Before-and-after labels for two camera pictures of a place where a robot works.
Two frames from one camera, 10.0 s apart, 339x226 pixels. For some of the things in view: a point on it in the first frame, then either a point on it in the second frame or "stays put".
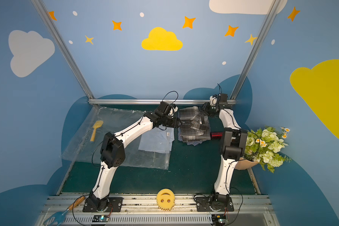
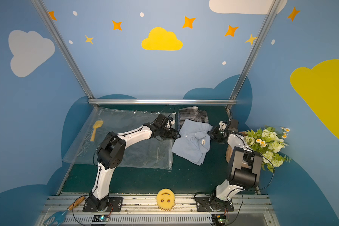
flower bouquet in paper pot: x=263 y=146 stays put
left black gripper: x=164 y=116 → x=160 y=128
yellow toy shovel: x=98 y=124 stays put
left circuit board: x=100 y=218 stays put
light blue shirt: x=158 y=139 → x=193 y=141
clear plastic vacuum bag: x=151 y=148 stays put
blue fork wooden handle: x=58 y=219 stays put
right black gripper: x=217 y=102 → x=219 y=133
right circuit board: x=218 y=220 stays put
